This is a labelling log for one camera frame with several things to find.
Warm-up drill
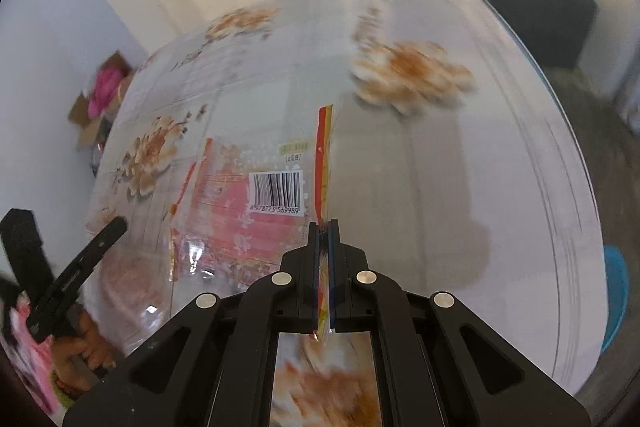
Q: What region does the red printed plastic bag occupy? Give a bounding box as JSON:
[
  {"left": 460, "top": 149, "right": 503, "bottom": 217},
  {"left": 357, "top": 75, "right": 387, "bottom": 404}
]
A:
[
  {"left": 84, "top": 245, "right": 172, "bottom": 355},
  {"left": 170, "top": 105, "right": 333, "bottom": 312}
]

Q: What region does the blue mesh trash bin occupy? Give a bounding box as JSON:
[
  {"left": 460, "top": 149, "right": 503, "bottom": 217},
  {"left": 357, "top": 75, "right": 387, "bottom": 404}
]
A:
[{"left": 601, "top": 246, "right": 630, "bottom": 352}]

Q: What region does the left hand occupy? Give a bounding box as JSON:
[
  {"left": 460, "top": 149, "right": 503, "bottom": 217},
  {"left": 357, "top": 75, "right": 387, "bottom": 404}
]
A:
[{"left": 51, "top": 310, "right": 116, "bottom": 395}]

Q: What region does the open cardboard box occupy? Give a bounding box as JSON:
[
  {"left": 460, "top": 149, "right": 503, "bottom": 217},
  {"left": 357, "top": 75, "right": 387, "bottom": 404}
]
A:
[{"left": 67, "top": 51, "right": 134, "bottom": 150}]

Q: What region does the floral tablecloth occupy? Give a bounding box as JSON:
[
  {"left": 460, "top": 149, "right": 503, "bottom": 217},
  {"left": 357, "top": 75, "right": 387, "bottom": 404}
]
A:
[{"left": 81, "top": 0, "right": 604, "bottom": 427}]

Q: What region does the dark grey cabinet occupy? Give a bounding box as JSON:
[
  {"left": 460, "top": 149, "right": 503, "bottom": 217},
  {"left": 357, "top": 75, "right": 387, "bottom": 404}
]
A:
[{"left": 486, "top": 0, "right": 598, "bottom": 68}]

